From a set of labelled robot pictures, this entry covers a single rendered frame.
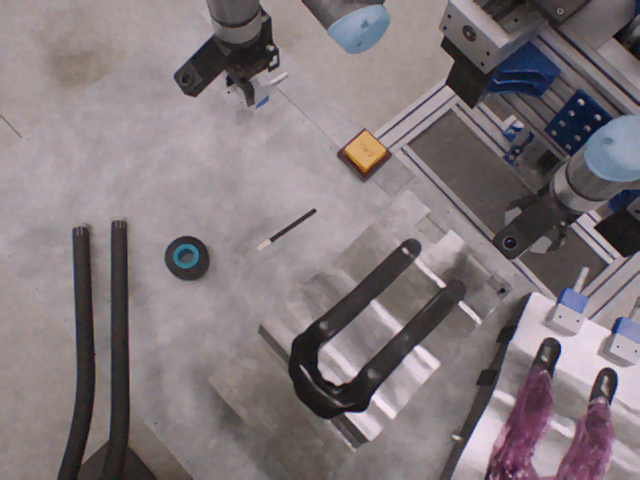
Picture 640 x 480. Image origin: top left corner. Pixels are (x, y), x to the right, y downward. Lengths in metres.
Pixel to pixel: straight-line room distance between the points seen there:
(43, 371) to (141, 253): 0.94
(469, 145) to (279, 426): 1.20
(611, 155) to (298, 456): 0.67
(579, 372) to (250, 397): 0.58
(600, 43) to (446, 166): 0.75
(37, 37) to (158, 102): 1.24
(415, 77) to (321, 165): 1.12
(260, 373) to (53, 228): 0.50
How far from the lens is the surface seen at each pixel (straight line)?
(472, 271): 1.17
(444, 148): 1.98
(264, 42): 1.04
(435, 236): 1.17
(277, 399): 1.10
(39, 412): 2.11
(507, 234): 0.97
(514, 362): 1.16
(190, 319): 1.19
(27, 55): 2.51
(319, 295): 1.07
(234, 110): 1.14
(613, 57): 1.35
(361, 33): 0.84
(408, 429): 1.17
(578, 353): 1.22
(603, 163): 0.82
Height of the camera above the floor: 1.96
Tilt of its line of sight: 74 degrees down
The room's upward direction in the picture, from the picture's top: 7 degrees clockwise
